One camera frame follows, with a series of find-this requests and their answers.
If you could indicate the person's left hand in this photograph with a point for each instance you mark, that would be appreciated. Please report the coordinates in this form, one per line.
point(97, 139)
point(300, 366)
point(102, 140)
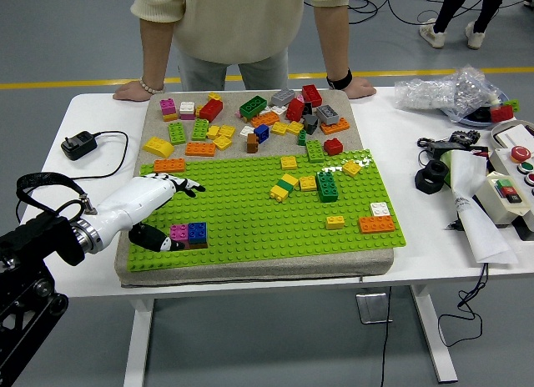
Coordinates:
point(360, 88)

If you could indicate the person's right hand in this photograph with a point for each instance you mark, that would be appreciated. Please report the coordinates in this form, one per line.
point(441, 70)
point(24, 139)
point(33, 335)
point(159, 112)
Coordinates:
point(130, 93)

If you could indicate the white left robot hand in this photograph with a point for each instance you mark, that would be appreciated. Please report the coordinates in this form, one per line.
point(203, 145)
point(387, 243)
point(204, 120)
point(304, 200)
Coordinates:
point(133, 201)

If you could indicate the pink toy brick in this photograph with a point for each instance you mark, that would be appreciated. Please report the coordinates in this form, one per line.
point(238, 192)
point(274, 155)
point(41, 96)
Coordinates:
point(178, 232)
point(299, 97)
point(184, 244)

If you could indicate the blue toy brick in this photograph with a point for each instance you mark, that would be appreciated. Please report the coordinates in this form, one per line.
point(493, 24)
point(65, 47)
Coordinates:
point(261, 133)
point(197, 232)

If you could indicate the green studded baseplate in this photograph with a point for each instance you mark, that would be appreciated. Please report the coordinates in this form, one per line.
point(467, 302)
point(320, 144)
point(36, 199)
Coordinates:
point(250, 226)

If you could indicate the person's left forearm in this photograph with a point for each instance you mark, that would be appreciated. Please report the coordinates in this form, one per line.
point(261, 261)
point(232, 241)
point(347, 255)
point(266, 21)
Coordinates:
point(333, 41)

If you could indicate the person's right forearm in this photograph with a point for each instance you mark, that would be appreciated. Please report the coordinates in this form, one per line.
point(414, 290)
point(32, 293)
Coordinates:
point(155, 49)

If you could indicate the pink and yellow brick stack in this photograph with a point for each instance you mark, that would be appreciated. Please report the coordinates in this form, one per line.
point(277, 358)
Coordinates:
point(168, 108)

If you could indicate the long grey toy brick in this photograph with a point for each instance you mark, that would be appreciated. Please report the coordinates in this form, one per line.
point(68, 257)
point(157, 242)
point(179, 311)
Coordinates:
point(283, 96)
point(327, 114)

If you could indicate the long orange toy brick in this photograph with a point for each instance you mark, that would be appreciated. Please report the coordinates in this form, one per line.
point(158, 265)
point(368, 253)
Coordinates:
point(376, 224)
point(265, 119)
point(169, 165)
point(336, 126)
point(199, 149)

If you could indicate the long red toy brick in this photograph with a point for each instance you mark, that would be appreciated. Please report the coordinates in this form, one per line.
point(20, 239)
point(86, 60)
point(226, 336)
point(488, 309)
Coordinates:
point(311, 94)
point(210, 110)

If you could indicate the black toy brick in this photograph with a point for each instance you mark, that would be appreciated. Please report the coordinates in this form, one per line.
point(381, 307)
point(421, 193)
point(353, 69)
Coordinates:
point(307, 107)

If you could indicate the white and pink brick stack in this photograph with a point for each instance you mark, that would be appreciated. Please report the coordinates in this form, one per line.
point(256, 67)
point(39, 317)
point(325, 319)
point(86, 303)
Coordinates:
point(187, 110)

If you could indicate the yellow curved toy brick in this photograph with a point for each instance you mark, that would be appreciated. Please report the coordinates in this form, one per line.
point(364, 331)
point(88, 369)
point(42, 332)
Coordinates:
point(158, 147)

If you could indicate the dark grey angled brick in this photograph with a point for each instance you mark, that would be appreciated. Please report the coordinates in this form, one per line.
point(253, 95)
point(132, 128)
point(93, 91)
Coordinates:
point(310, 123)

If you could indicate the lime green toy brick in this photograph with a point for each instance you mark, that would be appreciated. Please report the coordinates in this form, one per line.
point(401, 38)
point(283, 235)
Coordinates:
point(513, 105)
point(177, 133)
point(199, 129)

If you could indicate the square red toy brick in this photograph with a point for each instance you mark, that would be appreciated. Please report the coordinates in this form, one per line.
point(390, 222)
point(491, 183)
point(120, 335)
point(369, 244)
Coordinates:
point(333, 147)

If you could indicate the small yellow toy brick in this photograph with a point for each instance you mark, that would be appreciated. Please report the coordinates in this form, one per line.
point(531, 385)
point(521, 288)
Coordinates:
point(197, 110)
point(214, 96)

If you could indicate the small green and white brick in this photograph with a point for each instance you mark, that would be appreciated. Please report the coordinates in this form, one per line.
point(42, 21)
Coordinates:
point(302, 137)

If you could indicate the white toy brick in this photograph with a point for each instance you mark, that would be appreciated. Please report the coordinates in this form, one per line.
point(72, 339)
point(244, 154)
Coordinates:
point(278, 109)
point(380, 209)
point(246, 131)

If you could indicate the long dark green brick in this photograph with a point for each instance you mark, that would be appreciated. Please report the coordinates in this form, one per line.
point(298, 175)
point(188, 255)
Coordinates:
point(253, 107)
point(326, 187)

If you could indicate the tall brown toy brick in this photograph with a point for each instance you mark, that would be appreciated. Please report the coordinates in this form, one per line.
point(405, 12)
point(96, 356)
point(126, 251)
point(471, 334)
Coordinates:
point(252, 144)

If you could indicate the yellow and green brick stack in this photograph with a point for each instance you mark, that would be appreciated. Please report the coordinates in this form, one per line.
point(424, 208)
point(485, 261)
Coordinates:
point(283, 188)

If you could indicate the black wristwatch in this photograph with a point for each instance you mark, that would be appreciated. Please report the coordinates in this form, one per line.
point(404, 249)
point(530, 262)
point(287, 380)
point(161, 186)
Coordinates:
point(339, 81)

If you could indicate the yellow floor tape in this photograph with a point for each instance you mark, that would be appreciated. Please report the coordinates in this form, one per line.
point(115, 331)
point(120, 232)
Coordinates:
point(417, 73)

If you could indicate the black power adapter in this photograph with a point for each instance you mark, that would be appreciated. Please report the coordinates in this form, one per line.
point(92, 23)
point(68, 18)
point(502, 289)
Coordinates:
point(79, 145)

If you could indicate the clear bubble wrap bag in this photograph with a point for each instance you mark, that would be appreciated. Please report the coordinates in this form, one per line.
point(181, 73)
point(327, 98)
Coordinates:
point(441, 91)

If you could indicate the black power supply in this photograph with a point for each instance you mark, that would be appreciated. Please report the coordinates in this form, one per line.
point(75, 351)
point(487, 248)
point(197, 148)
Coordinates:
point(439, 147)

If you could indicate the black gear wheel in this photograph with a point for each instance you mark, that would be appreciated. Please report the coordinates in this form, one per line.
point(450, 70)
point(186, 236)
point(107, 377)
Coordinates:
point(464, 135)

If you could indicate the person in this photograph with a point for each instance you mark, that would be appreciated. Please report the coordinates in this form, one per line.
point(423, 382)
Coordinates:
point(238, 24)
point(447, 7)

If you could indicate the clear blue-rimmed container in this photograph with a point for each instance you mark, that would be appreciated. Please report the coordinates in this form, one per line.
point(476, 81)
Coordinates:
point(475, 123)

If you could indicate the white table leg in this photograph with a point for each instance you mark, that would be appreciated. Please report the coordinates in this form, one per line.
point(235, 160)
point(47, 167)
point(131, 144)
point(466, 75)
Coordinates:
point(434, 341)
point(139, 345)

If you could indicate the white button control box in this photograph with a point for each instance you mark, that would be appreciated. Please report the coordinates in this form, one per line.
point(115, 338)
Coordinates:
point(506, 158)

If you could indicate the white oval case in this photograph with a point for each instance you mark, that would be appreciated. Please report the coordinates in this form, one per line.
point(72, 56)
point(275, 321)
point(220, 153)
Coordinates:
point(516, 132)

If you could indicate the small black plug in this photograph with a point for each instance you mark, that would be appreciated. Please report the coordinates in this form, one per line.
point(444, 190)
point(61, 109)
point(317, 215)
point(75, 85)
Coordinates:
point(454, 225)

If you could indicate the grey-brown mat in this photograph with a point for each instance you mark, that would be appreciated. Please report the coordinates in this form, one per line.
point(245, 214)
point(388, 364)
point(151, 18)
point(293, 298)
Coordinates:
point(292, 268)

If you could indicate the white paper sheet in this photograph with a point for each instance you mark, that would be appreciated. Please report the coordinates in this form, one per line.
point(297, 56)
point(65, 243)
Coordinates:
point(483, 231)

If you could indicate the metal floor plate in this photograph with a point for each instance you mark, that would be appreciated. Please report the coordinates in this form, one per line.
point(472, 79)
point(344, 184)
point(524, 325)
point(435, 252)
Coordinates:
point(372, 307)

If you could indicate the white switch box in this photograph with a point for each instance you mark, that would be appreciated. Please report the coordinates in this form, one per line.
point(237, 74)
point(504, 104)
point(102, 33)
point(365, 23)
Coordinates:
point(491, 199)

